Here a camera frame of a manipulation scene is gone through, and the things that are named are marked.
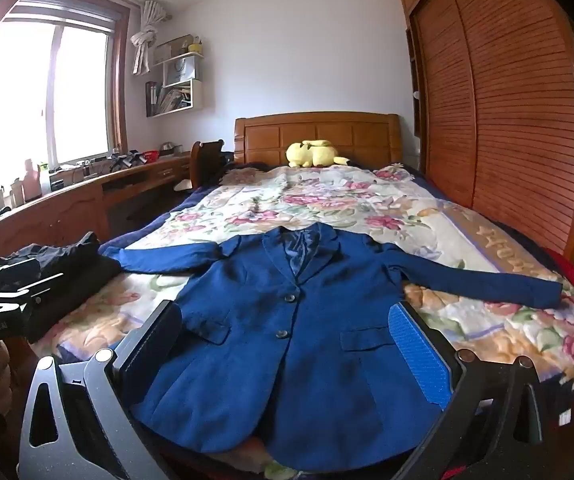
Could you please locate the floral blanket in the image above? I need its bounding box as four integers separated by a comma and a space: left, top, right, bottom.
32, 162, 574, 396

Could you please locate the tied white curtain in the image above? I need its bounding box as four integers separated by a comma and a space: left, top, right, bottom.
131, 0, 172, 77

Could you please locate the wooden chair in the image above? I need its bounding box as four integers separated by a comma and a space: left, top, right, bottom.
190, 140, 225, 192

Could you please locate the long wooden desk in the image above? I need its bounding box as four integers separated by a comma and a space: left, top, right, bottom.
0, 152, 192, 261

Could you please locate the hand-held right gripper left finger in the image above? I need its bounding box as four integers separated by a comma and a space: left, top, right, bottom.
17, 299, 184, 480

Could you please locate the yellow plush toy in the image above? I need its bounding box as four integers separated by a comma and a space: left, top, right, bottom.
286, 139, 350, 169

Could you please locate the window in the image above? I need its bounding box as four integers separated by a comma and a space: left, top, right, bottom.
0, 0, 130, 186

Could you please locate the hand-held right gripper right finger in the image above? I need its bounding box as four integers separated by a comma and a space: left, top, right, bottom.
388, 301, 545, 480

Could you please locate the wooden slatted wardrobe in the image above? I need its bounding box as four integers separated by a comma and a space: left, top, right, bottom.
398, 0, 574, 266

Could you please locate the blue suit jacket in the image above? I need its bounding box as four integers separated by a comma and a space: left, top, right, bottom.
103, 225, 564, 458

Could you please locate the pile of dark clothes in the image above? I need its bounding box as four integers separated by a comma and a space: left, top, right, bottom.
0, 232, 122, 342

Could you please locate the white wall shelf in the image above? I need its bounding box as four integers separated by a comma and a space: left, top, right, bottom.
145, 35, 205, 118

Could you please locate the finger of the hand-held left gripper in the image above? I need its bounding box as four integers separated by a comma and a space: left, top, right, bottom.
0, 272, 66, 307

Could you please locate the pale pink bottle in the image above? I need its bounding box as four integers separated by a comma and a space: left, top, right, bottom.
22, 159, 42, 198

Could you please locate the white paper bag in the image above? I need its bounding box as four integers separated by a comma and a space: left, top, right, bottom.
163, 56, 196, 86

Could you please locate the black folding stand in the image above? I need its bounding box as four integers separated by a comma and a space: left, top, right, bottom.
109, 150, 148, 172

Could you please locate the wooden bed headboard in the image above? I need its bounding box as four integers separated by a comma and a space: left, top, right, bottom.
233, 112, 404, 168

